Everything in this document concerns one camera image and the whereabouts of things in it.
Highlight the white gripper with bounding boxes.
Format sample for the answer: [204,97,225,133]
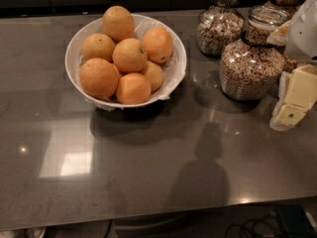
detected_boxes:
[266,0,317,131]

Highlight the white bowl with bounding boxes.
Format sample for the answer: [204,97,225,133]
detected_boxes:
[64,13,188,112]

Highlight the black cables under table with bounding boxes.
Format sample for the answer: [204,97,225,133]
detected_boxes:
[224,211,281,238]

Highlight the front glass cereal jar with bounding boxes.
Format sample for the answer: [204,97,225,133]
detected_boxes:
[219,6,290,101]

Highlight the black box under table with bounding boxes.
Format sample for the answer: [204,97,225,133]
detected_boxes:
[274,205,317,238]

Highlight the small partly hidden orange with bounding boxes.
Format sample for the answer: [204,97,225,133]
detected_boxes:
[141,60,163,91]

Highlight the back left glass cereal jar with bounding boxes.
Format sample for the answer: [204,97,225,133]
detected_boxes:
[197,0,245,57]

